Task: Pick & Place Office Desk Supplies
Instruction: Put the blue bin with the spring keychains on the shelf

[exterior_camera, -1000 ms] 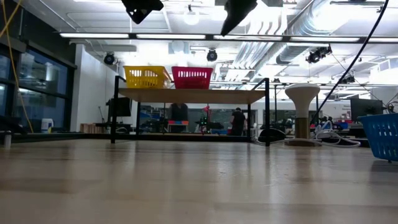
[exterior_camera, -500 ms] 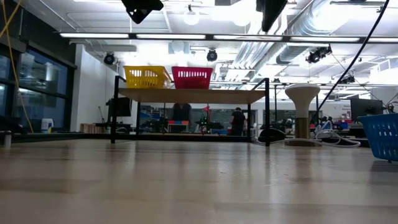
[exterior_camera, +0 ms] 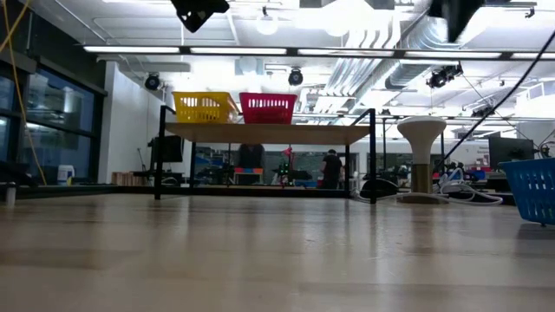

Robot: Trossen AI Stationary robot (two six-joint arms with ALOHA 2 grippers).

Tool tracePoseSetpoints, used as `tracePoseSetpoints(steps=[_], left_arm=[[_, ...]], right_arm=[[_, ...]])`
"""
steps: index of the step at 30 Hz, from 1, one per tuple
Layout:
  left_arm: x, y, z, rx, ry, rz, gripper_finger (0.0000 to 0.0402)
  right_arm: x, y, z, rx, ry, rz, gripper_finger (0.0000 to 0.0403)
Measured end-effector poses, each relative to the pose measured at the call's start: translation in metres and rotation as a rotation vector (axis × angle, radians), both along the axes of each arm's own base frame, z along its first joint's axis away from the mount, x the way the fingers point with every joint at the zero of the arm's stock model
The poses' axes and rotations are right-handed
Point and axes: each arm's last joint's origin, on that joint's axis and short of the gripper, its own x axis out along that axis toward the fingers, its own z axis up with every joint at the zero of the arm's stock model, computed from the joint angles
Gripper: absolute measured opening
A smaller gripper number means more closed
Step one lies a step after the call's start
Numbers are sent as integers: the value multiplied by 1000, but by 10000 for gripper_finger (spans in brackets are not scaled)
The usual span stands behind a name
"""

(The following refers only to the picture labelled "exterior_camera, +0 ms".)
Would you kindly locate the yellow plastic basket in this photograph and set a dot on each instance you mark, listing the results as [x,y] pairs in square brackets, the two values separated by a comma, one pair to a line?
[204,113]

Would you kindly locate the black computer monitor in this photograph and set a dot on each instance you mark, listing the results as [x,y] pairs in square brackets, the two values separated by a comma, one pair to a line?
[171,149]
[511,151]

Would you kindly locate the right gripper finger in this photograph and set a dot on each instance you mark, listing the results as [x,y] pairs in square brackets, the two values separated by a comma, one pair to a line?
[455,17]

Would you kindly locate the black office chair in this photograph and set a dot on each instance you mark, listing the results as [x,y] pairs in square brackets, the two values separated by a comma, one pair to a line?
[251,156]

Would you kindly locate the silver ventilation duct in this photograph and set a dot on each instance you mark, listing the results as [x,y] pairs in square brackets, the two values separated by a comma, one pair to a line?
[407,76]

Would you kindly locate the stacked wooden boards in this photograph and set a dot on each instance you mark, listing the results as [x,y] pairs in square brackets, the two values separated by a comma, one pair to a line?
[128,178]

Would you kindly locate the white bucket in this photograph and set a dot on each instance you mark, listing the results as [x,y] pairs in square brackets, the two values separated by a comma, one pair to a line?
[65,174]

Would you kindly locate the blue plastic basket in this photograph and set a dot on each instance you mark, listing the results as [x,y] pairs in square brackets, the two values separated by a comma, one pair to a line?
[533,190]

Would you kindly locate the black ceiling spotlight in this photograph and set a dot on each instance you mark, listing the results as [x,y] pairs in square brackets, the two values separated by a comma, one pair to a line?
[152,81]
[295,77]

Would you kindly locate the red plastic basket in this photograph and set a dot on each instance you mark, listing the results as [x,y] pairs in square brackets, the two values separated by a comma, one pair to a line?
[269,115]

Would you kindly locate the large glass window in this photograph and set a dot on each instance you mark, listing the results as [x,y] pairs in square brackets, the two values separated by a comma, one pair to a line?
[60,112]

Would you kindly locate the ceiling tube light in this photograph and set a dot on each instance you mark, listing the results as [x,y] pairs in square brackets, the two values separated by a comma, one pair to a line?
[347,52]
[238,50]
[533,56]
[453,55]
[132,49]

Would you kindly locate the person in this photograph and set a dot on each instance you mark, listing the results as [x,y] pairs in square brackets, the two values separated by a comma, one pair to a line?
[332,171]

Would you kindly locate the black spotlight cluster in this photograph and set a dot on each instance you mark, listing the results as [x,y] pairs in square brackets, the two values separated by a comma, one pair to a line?
[442,76]

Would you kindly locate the small white-capped post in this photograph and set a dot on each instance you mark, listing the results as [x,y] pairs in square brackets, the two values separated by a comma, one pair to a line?
[11,195]

